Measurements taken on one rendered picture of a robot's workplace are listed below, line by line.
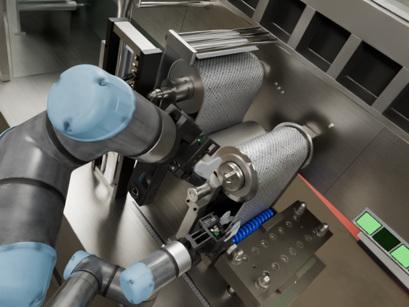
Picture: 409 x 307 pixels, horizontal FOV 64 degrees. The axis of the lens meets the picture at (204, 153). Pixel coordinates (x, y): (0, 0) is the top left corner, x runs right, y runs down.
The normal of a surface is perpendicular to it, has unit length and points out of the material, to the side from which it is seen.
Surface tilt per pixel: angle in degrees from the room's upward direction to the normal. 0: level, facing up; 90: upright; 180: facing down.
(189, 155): 50
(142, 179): 81
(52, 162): 29
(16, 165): 15
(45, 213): 42
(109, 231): 0
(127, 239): 0
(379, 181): 90
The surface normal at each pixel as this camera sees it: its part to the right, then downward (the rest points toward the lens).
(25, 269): 0.80, -0.46
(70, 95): -0.36, -0.21
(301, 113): -0.72, 0.29
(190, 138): 0.63, 0.66
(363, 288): 0.30, -0.69
